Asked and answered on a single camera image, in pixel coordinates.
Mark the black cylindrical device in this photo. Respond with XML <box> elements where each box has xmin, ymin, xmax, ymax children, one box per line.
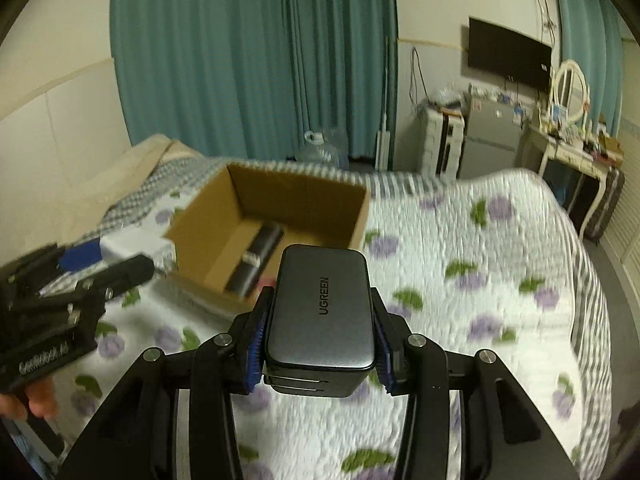
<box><xmin>224</xmin><ymin>222</ymin><xmax>284</xmax><ymax>299</ymax></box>

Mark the grey UGREEN charger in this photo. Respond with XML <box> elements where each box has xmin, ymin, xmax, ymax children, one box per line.
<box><xmin>264</xmin><ymin>245</ymin><xmax>374</xmax><ymax>398</ymax></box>

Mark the person's left hand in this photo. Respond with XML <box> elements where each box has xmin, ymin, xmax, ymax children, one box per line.
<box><xmin>0</xmin><ymin>377</ymin><xmax>58</xmax><ymax>420</ymax></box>

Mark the brown cardboard box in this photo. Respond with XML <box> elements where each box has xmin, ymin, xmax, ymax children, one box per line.
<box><xmin>165</xmin><ymin>164</ymin><xmax>370</xmax><ymax>318</ymax></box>

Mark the grey checkered bedsheet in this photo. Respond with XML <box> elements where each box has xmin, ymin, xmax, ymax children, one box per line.
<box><xmin>91</xmin><ymin>158</ymin><xmax>611</xmax><ymax>479</ymax></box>

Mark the beige pillow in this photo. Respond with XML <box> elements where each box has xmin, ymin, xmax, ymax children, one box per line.
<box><xmin>56</xmin><ymin>134</ymin><xmax>204</xmax><ymax>242</ymax></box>

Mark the clear water jug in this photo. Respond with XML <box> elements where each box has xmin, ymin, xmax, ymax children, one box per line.
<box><xmin>295</xmin><ymin>129</ymin><xmax>349</xmax><ymax>170</ymax></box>

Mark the green curtain left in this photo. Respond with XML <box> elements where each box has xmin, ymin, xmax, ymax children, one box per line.
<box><xmin>110</xmin><ymin>0</ymin><xmax>398</xmax><ymax>159</ymax></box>

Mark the green curtain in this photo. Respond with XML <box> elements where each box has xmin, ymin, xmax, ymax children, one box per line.
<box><xmin>110</xmin><ymin>0</ymin><xmax>398</xmax><ymax>159</ymax></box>
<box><xmin>556</xmin><ymin>0</ymin><xmax>623</xmax><ymax>136</ymax></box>

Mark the white dressing table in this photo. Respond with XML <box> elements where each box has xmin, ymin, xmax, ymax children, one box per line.
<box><xmin>518</xmin><ymin>126</ymin><xmax>625</xmax><ymax>244</ymax></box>

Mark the white suitcase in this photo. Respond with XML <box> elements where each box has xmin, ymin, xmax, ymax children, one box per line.
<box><xmin>419</xmin><ymin>107</ymin><xmax>465</xmax><ymax>180</ymax></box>

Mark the silver mini fridge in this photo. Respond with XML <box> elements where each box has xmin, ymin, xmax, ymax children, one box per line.
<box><xmin>458</xmin><ymin>96</ymin><xmax>523</xmax><ymax>180</ymax></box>

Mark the white oval vanity mirror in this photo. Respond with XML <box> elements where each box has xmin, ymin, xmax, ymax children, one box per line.
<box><xmin>550</xmin><ymin>60</ymin><xmax>590</xmax><ymax>125</ymax></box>

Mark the green curtain right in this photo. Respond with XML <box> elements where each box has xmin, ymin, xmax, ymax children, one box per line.
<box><xmin>556</xmin><ymin>0</ymin><xmax>623</xmax><ymax>136</ymax></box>

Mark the black wall television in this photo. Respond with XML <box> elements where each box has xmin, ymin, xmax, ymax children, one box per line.
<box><xmin>468</xmin><ymin>18</ymin><xmax>552</xmax><ymax>93</ymax></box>

